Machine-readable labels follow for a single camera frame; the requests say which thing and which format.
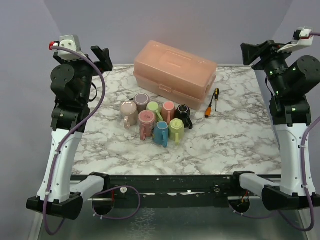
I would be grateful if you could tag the purple mug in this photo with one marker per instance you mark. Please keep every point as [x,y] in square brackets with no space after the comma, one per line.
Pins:
[141,100]

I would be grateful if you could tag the translucent pink plastic toolbox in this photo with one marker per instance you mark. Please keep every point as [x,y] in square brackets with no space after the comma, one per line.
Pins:
[174,74]

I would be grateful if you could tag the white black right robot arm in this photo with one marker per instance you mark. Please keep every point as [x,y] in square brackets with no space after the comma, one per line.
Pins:
[292,120]

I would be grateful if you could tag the salmon pink mug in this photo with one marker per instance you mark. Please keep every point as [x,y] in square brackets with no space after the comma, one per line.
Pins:
[168,111]

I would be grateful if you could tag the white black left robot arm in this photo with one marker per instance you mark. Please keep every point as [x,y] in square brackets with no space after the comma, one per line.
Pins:
[71,82]

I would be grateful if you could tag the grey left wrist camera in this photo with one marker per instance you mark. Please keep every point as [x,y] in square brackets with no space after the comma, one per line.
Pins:
[70,42]

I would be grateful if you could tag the light green round mug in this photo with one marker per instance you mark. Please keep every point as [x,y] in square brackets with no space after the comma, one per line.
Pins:
[156,109]

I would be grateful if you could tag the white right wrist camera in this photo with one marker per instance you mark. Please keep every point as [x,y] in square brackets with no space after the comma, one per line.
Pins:
[302,38]

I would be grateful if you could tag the iridescent beige mug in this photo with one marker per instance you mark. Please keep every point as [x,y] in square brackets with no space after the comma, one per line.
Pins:
[129,112]

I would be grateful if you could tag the green faceted mug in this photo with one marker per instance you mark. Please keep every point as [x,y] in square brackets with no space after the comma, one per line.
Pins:
[176,130]

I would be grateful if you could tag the aluminium table frame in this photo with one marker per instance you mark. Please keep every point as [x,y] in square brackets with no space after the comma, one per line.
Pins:
[242,219]

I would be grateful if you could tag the blue mug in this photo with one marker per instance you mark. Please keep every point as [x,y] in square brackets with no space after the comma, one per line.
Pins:
[161,134]

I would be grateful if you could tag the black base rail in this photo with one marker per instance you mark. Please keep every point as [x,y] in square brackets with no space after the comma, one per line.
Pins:
[170,191]

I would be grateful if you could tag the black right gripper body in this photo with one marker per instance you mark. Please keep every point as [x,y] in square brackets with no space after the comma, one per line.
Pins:
[271,54]

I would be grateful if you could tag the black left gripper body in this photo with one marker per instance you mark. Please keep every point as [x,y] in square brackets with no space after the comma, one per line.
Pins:
[90,69]

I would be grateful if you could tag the pink ghost pattern mug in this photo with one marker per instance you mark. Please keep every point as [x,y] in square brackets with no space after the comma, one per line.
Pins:
[146,121]

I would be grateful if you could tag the black mug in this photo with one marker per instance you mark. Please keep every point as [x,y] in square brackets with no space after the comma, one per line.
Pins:
[183,113]

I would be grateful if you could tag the orange black screwdriver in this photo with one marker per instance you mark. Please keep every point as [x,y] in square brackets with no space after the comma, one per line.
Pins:
[215,97]

